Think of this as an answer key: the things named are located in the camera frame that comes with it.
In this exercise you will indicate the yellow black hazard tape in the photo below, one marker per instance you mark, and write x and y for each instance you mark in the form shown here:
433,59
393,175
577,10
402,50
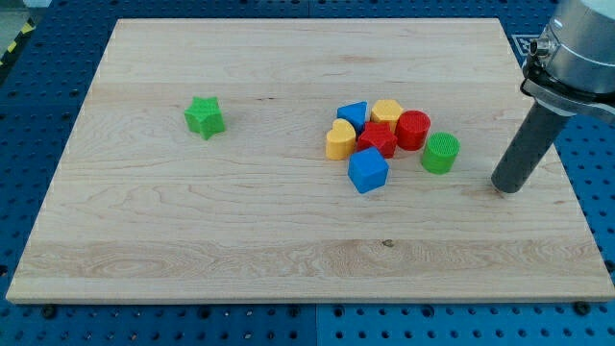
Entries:
17,45

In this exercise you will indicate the yellow hexagon block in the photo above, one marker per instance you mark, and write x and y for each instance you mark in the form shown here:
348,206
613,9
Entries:
387,111

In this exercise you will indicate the blue cube block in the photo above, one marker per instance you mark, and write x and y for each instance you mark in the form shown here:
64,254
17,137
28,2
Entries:
368,169

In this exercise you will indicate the green star block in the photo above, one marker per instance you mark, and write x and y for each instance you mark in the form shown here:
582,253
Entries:
204,117

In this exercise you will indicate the yellow heart block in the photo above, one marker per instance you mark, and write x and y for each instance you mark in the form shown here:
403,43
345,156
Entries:
340,140

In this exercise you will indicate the light wooden board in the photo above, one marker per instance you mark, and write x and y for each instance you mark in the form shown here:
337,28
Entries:
143,211

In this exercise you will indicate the green cylinder block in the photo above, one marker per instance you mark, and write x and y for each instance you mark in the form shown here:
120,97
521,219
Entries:
440,152

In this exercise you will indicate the blue triangle block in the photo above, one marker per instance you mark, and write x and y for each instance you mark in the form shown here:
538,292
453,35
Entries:
355,114

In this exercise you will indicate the red cylinder block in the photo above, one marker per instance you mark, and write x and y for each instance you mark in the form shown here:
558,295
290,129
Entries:
412,129

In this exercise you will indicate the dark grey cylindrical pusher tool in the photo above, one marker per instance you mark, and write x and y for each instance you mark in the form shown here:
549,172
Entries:
530,144

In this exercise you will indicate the red star block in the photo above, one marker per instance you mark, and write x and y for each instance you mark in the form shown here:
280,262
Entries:
378,135

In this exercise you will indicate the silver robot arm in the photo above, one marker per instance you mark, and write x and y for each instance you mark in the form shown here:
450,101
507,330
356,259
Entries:
569,68

